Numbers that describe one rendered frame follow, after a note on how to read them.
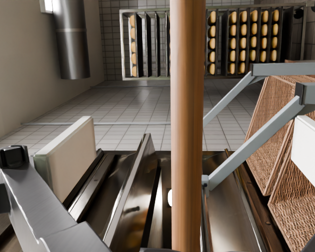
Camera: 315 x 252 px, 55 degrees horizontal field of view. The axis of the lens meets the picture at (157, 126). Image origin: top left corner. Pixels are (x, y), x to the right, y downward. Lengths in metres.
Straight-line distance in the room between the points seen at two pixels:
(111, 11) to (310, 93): 4.88
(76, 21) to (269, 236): 2.77
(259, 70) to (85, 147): 1.00
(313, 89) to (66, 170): 0.60
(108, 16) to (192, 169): 5.18
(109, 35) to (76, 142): 5.24
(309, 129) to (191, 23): 0.13
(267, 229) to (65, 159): 1.15
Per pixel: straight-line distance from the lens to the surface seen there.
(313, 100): 0.70
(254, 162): 1.73
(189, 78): 0.26
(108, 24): 5.41
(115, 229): 0.98
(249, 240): 1.17
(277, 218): 1.28
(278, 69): 1.17
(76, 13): 3.39
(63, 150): 0.16
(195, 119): 0.27
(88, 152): 0.20
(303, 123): 0.19
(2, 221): 1.44
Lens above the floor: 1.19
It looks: 5 degrees up
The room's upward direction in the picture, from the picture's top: 90 degrees counter-clockwise
